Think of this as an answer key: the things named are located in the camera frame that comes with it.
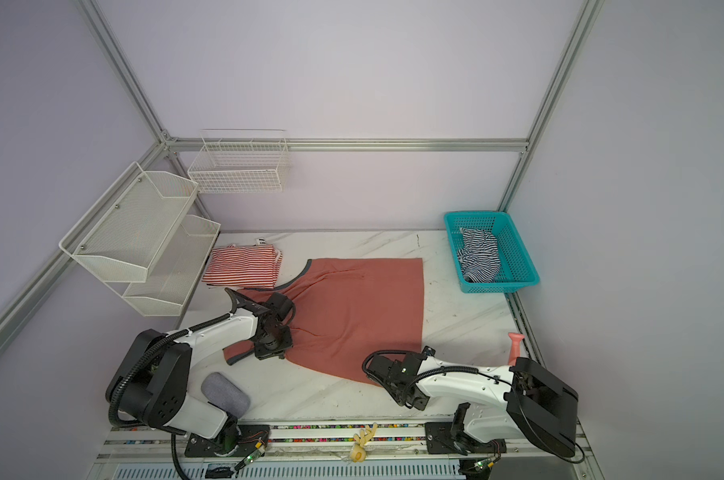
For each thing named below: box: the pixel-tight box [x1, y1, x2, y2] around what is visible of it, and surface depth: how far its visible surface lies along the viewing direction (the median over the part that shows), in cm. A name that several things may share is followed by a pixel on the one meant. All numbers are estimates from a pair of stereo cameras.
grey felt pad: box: [201, 372, 251, 419], surface depth 80 cm
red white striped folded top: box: [202, 244, 283, 289], surface depth 105 cm
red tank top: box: [223, 258, 425, 386], surface depth 100 cm
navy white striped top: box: [457, 228, 500, 283], surface depth 113 cm
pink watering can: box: [508, 332, 525, 366], surface depth 83 cm
